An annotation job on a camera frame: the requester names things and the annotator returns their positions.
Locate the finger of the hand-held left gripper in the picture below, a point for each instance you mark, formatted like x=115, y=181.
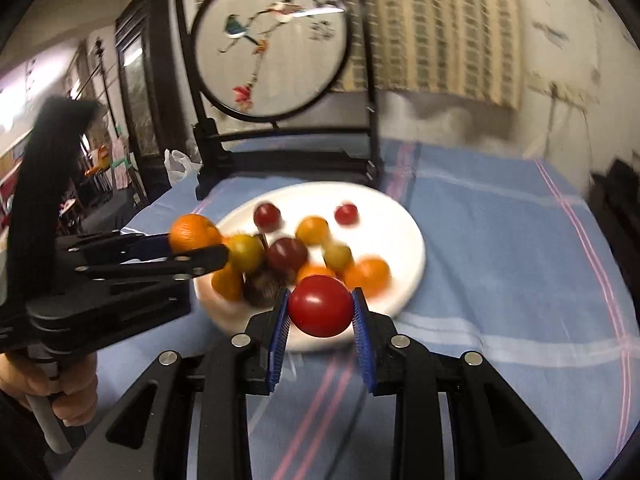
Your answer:
x=150, y=265
x=115, y=245

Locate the striped blue tablecloth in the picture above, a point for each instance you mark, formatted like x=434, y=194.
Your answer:
x=500, y=260

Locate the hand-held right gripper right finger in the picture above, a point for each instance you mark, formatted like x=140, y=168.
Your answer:
x=361, y=340

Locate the dark wooden desk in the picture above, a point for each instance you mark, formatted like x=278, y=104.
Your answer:
x=615, y=200

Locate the person's left hand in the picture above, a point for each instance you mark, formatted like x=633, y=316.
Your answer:
x=80, y=390

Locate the dark purple tomato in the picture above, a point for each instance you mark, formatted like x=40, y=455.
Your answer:
x=286, y=255

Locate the small red cherry tomato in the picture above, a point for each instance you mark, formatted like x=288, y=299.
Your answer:
x=346, y=214

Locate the dark dried fruit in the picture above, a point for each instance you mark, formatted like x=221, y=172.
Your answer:
x=261, y=291

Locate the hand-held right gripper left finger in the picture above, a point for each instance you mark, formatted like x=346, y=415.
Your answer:
x=280, y=340

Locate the dark wooden framed cabinet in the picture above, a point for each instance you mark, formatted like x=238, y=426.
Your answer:
x=140, y=85

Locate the orange yellow cherry tomato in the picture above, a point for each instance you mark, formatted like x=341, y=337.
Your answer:
x=312, y=230

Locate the dark red cherry tomato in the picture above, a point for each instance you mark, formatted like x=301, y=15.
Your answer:
x=266, y=216

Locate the person's left forearm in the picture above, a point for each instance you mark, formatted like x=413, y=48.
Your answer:
x=20, y=440

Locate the white oval plate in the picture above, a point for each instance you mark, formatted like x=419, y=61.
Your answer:
x=390, y=240

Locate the checked beige curtain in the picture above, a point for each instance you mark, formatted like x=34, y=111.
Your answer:
x=440, y=20

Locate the dark coat stand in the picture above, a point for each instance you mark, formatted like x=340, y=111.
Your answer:
x=101, y=75

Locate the white plastic bag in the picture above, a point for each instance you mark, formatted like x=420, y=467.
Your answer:
x=177, y=165

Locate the round embroidered bird screen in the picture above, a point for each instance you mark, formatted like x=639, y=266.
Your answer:
x=270, y=50

